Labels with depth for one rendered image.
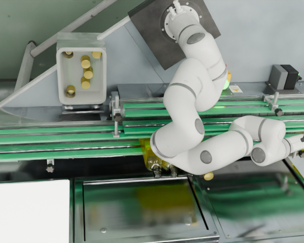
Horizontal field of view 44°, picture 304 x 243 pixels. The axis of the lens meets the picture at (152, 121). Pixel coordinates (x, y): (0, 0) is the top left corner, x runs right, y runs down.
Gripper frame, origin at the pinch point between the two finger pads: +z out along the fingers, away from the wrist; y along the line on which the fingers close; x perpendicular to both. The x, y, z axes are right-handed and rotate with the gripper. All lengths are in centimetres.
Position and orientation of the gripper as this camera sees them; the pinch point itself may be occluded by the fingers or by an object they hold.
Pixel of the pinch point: (300, 140)
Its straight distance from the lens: 147.3
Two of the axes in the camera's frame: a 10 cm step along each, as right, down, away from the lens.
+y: 6.0, -3.6, -7.2
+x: -3.3, -9.3, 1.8
